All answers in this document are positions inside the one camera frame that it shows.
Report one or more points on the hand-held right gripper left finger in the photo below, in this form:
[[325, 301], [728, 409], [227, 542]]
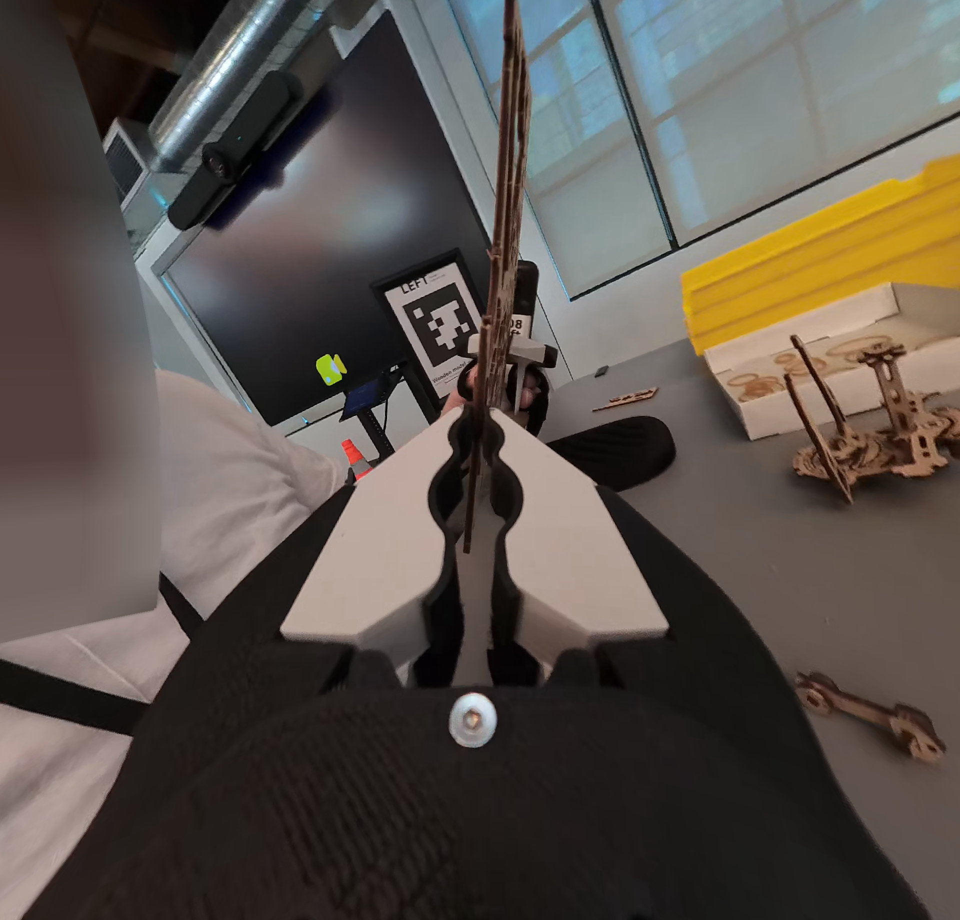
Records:
[[367, 560]]

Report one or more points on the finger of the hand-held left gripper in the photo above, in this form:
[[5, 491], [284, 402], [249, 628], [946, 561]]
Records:
[[527, 354], [476, 346]]

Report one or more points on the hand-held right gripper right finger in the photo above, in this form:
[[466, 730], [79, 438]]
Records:
[[585, 560]]

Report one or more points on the laser-cut wooden parts sheet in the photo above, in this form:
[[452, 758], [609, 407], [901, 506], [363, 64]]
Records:
[[510, 185]]

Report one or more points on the small wooden sheet fragment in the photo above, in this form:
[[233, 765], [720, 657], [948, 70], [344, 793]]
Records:
[[630, 399]]

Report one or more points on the partly built wooden model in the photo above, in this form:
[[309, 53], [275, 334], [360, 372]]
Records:
[[832, 459]]

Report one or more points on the person's left hand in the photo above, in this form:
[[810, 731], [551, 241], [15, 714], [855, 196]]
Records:
[[465, 393]]

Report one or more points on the framed marker sign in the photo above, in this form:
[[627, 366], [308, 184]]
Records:
[[439, 320]]

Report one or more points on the orange traffic cone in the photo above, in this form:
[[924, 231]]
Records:
[[356, 459]]

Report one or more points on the black mesh cushion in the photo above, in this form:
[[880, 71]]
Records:
[[622, 451]]

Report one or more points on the person's torso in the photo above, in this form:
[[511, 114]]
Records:
[[240, 485]]

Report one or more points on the large black screen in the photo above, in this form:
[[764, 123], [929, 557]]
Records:
[[300, 260]]

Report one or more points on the white cardboard box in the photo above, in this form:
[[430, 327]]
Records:
[[787, 417]]

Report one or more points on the yellow plastic bin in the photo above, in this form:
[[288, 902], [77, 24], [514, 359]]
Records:
[[825, 260]]

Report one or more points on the large window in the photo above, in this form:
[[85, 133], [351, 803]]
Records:
[[750, 72]]

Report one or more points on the black webcam bar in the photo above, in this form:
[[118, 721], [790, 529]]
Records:
[[225, 159]]

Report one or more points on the small wooden axle part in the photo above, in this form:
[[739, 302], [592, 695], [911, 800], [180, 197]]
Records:
[[862, 710]]

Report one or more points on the silver ventilation duct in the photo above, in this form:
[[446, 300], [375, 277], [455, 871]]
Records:
[[225, 65]]

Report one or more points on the white wall unit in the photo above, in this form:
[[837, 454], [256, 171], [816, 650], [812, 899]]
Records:
[[124, 159]]

